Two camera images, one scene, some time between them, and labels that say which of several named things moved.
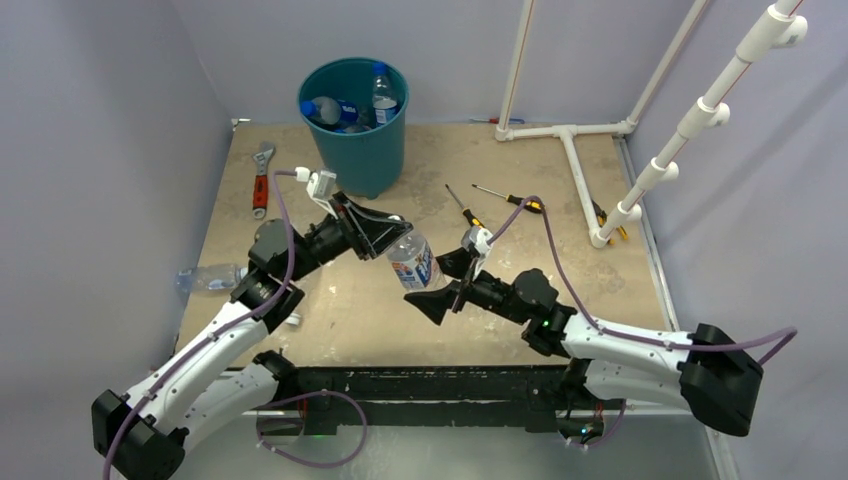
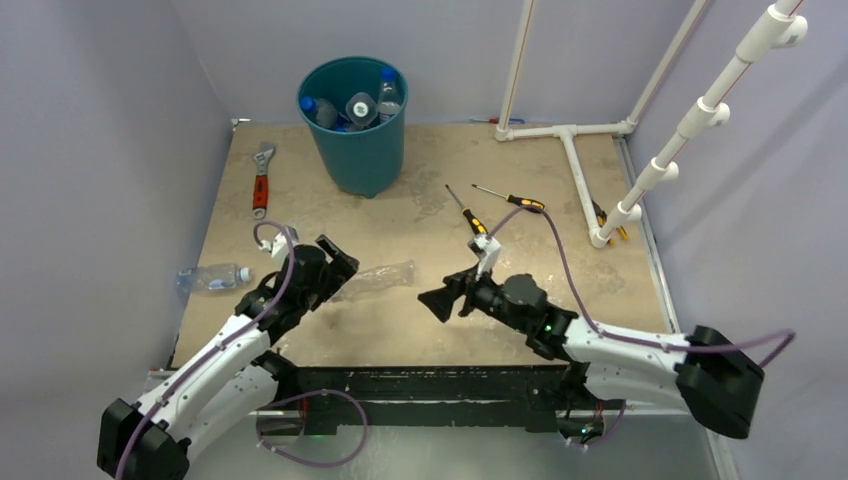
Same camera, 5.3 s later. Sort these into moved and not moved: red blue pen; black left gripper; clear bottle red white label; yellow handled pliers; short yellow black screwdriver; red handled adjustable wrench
Moved: clear bottle red white label; black left gripper
Not moved: red handled adjustable wrench; yellow handled pliers; red blue pen; short yellow black screwdriver
